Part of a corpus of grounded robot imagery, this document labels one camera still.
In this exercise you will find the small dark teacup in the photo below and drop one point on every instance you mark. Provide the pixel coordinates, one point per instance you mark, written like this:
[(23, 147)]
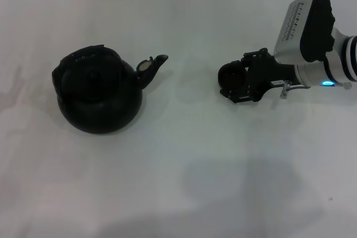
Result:
[(232, 75)]

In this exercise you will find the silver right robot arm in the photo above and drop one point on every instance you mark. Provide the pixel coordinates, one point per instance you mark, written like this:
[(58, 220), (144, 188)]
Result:
[(332, 66)]

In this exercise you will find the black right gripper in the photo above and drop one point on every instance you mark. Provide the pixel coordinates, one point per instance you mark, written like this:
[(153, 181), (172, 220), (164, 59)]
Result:
[(267, 77)]

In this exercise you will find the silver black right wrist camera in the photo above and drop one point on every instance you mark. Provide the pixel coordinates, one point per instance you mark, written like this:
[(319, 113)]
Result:
[(304, 26)]

